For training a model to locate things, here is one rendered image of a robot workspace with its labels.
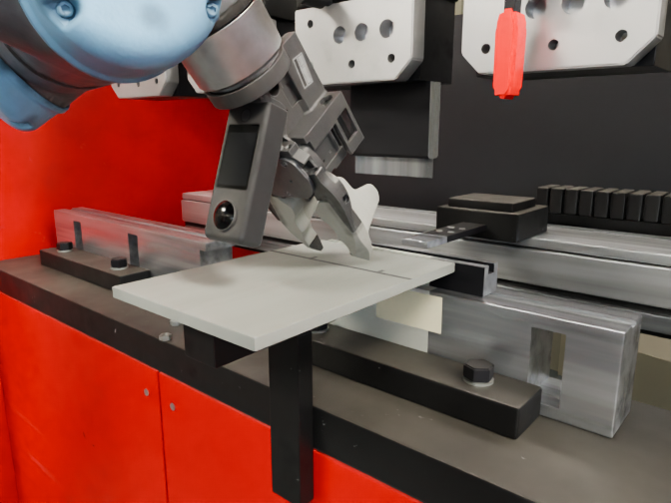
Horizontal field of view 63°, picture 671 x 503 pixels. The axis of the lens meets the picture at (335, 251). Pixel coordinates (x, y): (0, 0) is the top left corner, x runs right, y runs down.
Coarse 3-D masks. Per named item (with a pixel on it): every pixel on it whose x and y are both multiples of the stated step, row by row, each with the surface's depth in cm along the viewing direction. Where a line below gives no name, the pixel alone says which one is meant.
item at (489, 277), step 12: (420, 252) 60; (432, 252) 59; (456, 264) 55; (468, 264) 54; (480, 264) 54; (492, 264) 54; (444, 276) 56; (456, 276) 55; (468, 276) 54; (480, 276) 53; (492, 276) 54; (444, 288) 56; (456, 288) 55; (468, 288) 54; (480, 288) 53; (492, 288) 55
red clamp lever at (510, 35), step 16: (512, 0) 41; (512, 16) 41; (496, 32) 42; (512, 32) 41; (496, 48) 42; (512, 48) 41; (496, 64) 42; (512, 64) 41; (496, 80) 42; (512, 80) 42; (512, 96) 43
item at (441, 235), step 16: (448, 208) 76; (464, 208) 76; (480, 208) 74; (496, 208) 73; (512, 208) 71; (528, 208) 75; (544, 208) 77; (448, 224) 77; (464, 224) 74; (480, 224) 74; (496, 224) 72; (512, 224) 71; (528, 224) 73; (544, 224) 78; (416, 240) 63; (432, 240) 63; (448, 240) 66; (496, 240) 72; (512, 240) 71
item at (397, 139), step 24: (360, 96) 59; (384, 96) 57; (408, 96) 55; (432, 96) 54; (360, 120) 60; (384, 120) 58; (408, 120) 56; (432, 120) 55; (360, 144) 60; (384, 144) 58; (408, 144) 56; (432, 144) 56; (360, 168) 62; (384, 168) 60; (408, 168) 58; (432, 168) 56
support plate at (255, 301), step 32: (256, 256) 57; (288, 256) 57; (320, 256) 57; (352, 256) 57; (384, 256) 57; (416, 256) 57; (128, 288) 45; (160, 288) 45; (192, 288) 45; (224, 288) 45; (256, 288) 45; (288, 288) 45; (320, 288) 45; (352, 288) 45; (384, 288) 46; (192, 320) 39; (224, 320) 38; (256, 320) 38; (288, 320) 38; (320, 320) 40
